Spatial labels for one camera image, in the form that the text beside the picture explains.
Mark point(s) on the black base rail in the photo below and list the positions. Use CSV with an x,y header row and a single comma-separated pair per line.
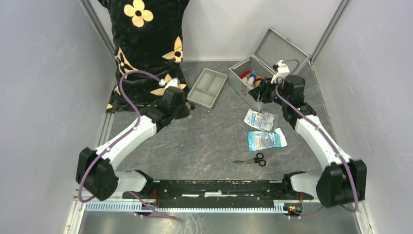
x,y
220,193

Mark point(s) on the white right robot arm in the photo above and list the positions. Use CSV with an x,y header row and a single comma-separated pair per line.
x,y
343,179

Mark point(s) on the amber pill bottle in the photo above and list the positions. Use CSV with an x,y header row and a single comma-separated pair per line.
x,y
257,81

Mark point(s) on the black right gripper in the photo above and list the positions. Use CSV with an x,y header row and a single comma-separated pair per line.
x,y
257,92

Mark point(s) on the black handled scissors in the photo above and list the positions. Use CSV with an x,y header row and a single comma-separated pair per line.
x,y
258,159

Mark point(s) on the grey plastic divider tray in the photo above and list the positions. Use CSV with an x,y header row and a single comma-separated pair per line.
x,y
207,88

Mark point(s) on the clear bag of wipes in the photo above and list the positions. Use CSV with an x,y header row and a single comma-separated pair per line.
x,y
261,121

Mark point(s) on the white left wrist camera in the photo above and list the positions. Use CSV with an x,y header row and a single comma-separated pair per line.
x,y
166,83

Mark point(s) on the silver metal case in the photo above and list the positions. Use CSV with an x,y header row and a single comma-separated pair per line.
x,y
272,48

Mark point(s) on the red first aid pouch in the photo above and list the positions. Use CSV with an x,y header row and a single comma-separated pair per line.
x,y
245,74

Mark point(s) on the blue gauze packet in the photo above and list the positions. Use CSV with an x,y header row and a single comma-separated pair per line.
x,y
260,140

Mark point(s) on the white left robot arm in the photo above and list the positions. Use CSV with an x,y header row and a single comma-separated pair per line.
x,y
97,168

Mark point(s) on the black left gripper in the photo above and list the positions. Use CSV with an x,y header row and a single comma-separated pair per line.
x,y
187,109

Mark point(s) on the black floral velvet cloth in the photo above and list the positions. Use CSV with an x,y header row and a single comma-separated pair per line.
x,y
147,36

